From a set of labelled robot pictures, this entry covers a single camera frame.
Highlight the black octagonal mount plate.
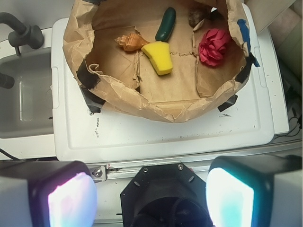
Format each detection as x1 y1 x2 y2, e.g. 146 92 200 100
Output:
120 163 213 227

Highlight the blue tape strip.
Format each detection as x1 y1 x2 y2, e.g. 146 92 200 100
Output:
237 19 260 68

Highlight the grey faucet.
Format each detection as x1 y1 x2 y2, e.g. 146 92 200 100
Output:
0 12 45 56

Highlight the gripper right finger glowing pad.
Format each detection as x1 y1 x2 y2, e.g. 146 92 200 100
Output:
205 155 303 227

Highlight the red crumpled paper ball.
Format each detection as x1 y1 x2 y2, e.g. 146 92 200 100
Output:
198 28 232 67

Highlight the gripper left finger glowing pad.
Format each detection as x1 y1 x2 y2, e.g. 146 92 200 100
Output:
0 160 98 227

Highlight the brown paper bag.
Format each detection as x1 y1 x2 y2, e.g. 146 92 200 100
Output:
63 0 253 123

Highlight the aluminium rail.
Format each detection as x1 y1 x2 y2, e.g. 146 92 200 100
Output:
88 139 303 182

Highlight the dark green sponge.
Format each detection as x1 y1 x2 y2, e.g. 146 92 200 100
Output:
155 7 176 42

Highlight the yellow sponge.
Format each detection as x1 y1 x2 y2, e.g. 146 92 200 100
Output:
141 41 173 76

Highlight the white plastic cooler lid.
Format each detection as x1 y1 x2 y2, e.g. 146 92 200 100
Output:
51 18 289 163

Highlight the orange conch shell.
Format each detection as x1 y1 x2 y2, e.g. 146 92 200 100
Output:
115 33 150 52

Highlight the brown rock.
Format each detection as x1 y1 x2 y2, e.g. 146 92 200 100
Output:
188 8 205 28

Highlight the grey sink basin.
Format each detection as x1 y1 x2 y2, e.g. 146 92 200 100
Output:
0 48 53 139

